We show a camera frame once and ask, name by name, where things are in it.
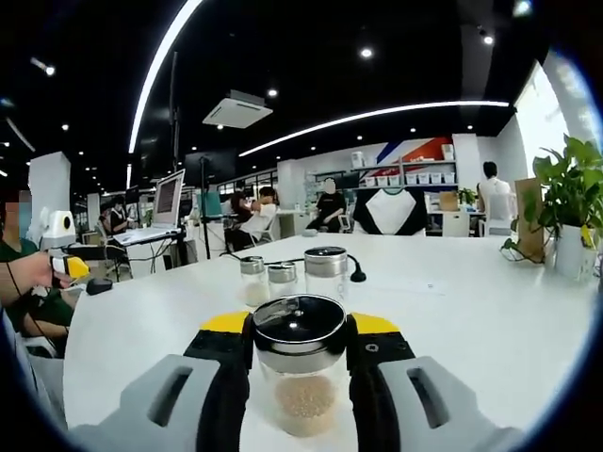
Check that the small glass seasoning bottle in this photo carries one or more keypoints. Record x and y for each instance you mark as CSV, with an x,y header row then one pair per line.
x,y
253,282
282,275

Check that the large seasoning bottle white powder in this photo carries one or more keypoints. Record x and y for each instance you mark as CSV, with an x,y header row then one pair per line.
x,y
325,266

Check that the black and white shirt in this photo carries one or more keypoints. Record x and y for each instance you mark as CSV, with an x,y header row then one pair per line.
x,y
390,212

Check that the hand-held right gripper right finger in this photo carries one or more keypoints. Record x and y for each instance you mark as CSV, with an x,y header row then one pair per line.
x,y
377,405

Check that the open laptop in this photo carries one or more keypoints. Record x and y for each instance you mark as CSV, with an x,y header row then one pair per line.
x,y
167,198

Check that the row of white storage boxes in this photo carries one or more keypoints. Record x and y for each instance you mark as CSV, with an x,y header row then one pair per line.
x,y
431,178

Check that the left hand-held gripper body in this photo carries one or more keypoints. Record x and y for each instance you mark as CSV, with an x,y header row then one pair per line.
x,y
59,228

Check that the large seasoning bottle brown grains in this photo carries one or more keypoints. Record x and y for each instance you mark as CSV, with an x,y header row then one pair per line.
x,y
297,339

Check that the black tripod pole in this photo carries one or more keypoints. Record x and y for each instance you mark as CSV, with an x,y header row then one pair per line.
x,y
205,212

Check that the small black device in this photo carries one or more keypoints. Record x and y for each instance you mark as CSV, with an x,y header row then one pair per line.
x,y
99,285

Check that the ceiling air conditioner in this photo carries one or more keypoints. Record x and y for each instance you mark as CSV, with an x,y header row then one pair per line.
x,y
238,109

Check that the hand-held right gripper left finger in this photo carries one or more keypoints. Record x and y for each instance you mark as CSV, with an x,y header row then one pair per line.
x,y
221,400

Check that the brown paper bag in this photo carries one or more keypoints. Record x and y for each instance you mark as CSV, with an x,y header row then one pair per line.
x,y
525,207

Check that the small green plant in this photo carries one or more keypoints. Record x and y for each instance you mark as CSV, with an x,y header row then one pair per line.
x,y
467,195

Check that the green potted plant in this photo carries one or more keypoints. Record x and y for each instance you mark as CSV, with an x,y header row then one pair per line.
x,y
572,198

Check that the person's left hand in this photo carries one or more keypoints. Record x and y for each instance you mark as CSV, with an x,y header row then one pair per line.
x,y
40,270

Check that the patterned paper cup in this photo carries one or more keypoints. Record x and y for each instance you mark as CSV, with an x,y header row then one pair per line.
x,y
591,263

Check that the long ceiling light strip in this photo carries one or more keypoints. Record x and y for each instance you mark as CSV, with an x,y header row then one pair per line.
x,y
424,106
155,61

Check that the grey wall shelf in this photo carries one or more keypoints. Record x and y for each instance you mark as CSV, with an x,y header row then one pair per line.
x,y
400,172

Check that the yellow tag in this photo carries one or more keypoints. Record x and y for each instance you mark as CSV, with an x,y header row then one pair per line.
x,y
586,235

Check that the cardboard box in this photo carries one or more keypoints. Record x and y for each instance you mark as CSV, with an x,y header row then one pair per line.
x,y
449,201

